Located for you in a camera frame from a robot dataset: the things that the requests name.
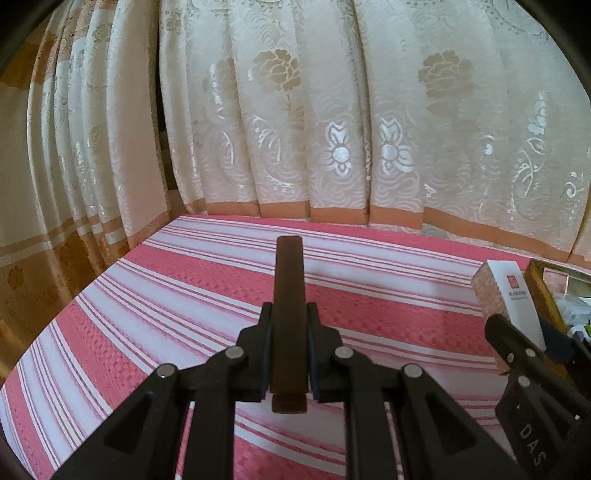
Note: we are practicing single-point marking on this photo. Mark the brown ribbed bar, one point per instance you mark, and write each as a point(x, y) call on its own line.
point(288, 300)

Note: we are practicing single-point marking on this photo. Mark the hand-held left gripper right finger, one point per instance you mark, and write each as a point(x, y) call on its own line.
point(315, 364)

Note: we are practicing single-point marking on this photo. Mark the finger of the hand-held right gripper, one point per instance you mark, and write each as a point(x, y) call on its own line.
point(556, 341)
point(512, 346)

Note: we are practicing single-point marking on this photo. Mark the white patterned carton box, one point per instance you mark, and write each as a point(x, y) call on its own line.
point(503, 290)

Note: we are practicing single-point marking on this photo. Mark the cream floral curtain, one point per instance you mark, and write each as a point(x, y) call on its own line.
point(369, 115)

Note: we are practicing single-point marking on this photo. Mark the pink striped blanket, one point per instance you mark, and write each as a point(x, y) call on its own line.
point(161, 300)

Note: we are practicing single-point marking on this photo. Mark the gold metal tin box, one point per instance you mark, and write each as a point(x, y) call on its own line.
point(542, 290)

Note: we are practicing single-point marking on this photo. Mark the cream curtain with gold band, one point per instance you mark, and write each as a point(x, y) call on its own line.
point(69, 184)

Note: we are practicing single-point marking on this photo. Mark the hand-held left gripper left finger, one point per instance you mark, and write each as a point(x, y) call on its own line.
point(264, 360)

